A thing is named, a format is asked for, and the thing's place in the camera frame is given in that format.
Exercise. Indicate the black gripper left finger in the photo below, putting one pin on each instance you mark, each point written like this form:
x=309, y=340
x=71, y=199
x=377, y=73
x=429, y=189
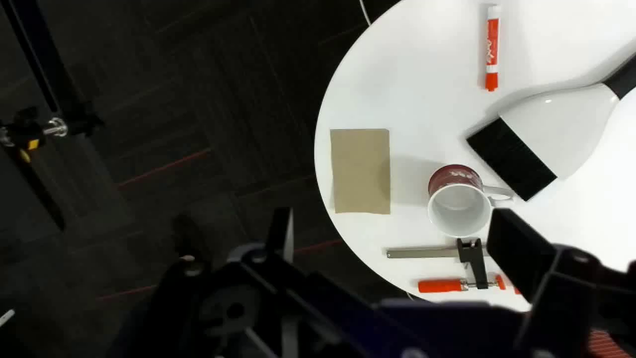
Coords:
x=280, y=304

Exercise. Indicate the brown cardboard sheet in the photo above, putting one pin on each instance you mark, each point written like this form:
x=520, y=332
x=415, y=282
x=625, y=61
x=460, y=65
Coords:
x=361, y=171

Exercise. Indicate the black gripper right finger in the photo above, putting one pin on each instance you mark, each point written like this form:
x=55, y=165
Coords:
x=570, y=298

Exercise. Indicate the red mug white inside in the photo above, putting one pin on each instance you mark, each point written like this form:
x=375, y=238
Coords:
x=458, y=205

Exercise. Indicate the orange ribbed object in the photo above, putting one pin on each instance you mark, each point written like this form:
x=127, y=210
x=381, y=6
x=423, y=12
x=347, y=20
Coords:
x=606, y=346

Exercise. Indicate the black stand with silver bolt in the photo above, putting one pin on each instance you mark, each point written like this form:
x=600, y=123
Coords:
x=47, y=71

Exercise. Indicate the red and white marker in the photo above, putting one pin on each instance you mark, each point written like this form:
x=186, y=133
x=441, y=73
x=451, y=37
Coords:
x=492, y=45

